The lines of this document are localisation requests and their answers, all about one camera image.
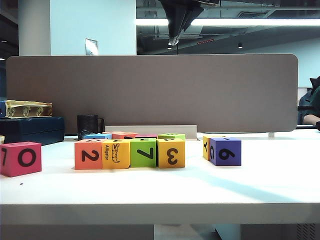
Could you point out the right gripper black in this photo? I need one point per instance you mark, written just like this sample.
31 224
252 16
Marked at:
207 2

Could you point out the yellow P letter block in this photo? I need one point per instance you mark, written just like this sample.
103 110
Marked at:
171 155

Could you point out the green E letter block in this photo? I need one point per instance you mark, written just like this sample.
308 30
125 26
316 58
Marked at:
143 153

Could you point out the crimson rabbit letter block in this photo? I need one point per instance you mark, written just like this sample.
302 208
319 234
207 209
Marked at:
21 158

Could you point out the green N letter block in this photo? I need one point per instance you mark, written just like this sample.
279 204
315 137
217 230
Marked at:
171 136

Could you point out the crimson tree letter block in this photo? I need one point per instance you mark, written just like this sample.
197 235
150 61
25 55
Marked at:
146 136

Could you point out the orange ice cream letter block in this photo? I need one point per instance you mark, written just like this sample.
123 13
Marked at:
124 135

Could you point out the yellow T Y letter block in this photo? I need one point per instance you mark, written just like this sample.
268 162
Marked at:
206 150

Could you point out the purple G letter block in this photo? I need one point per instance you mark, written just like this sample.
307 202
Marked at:
225 152

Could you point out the blue fish letter block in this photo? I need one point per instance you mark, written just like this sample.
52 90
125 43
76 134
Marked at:
97 136

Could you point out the yellow alligator letter block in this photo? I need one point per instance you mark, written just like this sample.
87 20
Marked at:
115 155

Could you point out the orange D letter block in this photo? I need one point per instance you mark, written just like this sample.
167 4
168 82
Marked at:
88 155

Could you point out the black ceiling spotlight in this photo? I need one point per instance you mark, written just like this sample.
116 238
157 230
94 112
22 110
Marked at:
240 45

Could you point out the ceiling light strip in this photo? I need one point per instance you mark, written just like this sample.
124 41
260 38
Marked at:
250 22

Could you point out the brown desk divider screen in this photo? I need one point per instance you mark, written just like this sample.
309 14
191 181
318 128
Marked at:
150 92

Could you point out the black mug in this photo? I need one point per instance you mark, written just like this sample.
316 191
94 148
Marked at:
87 126

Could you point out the person in background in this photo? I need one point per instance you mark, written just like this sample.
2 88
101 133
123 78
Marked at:
310 102

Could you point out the black bar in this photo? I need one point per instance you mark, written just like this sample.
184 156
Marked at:
318 126

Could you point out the navy blue case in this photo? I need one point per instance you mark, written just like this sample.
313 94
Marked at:
32 131

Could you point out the blue box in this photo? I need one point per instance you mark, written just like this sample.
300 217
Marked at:
2 110

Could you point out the small wooden item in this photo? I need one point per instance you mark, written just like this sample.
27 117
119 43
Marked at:
1 138

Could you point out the vented grey panel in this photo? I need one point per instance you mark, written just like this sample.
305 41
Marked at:
306 232

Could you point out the white wall sign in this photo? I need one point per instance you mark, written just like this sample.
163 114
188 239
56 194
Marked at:
91 47

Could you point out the white divider foot bracket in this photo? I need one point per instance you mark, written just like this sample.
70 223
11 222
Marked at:
271 135

